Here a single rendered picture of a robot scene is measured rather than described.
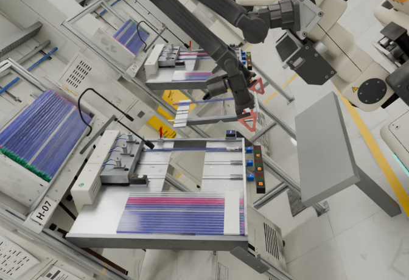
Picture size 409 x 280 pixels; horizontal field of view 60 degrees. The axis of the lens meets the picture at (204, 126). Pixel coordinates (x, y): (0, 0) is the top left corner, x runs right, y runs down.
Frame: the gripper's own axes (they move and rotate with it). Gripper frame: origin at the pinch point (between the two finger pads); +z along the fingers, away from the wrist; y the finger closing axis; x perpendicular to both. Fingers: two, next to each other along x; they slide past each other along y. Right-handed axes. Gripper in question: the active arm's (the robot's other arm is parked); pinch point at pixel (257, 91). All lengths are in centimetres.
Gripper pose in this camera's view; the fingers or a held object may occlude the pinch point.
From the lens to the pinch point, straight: 162.2
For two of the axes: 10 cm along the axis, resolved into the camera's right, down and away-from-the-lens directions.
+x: 7.0, -7.1, 0.2
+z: 6.6, 6.6, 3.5
